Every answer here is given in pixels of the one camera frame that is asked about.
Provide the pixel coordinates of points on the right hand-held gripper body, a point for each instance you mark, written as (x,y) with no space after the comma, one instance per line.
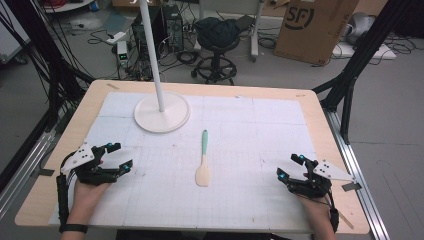
(313,186)

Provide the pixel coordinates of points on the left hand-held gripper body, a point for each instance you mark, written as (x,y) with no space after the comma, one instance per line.
(87,173)

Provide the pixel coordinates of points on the person's right hand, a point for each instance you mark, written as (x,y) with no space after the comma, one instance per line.
(315,210)

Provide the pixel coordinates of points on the person's left hand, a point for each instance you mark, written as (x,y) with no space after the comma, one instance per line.
(86,200)

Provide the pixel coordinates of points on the wooden table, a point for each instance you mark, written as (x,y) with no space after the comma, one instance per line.
(336,203)

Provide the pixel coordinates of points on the black tape piece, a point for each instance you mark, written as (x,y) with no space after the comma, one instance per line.
(351,186)
(46,172)

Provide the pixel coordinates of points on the thin wooden stick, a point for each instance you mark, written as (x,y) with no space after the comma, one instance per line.
(346,220)

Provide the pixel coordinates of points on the white grid mat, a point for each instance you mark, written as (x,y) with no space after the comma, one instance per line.
(233,160)

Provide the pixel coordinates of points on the black wrist band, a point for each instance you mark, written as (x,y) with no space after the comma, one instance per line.
(73,228)

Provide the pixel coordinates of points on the white lamp stand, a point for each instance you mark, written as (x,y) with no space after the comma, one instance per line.
(161,115)

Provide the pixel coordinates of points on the small device with green light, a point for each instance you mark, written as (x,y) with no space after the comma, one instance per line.
(122,53)

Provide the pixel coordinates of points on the white power strip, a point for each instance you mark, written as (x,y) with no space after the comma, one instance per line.
(116,37)

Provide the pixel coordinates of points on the black computer tower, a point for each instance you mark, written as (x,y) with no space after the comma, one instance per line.
(173,28)
(141,36)

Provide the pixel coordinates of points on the large cardboard box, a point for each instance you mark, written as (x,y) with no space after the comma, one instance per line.
(313,30)

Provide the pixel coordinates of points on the white flat board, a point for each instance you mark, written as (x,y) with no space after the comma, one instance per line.
(383,51)

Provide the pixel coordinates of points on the white stand leg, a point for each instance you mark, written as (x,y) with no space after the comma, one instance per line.
(256,30)

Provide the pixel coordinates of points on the grey rounded appliance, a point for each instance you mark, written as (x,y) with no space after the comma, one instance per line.
(361,25)

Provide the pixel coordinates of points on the black stool with dark cloth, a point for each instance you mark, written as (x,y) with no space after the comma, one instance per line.
(216,33)

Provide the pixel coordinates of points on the aluminium rail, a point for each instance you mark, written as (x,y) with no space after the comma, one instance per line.
(23,173)
(360,176)

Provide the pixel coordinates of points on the black metal frame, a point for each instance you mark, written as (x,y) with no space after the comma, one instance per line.
(360,56)
(43,50)

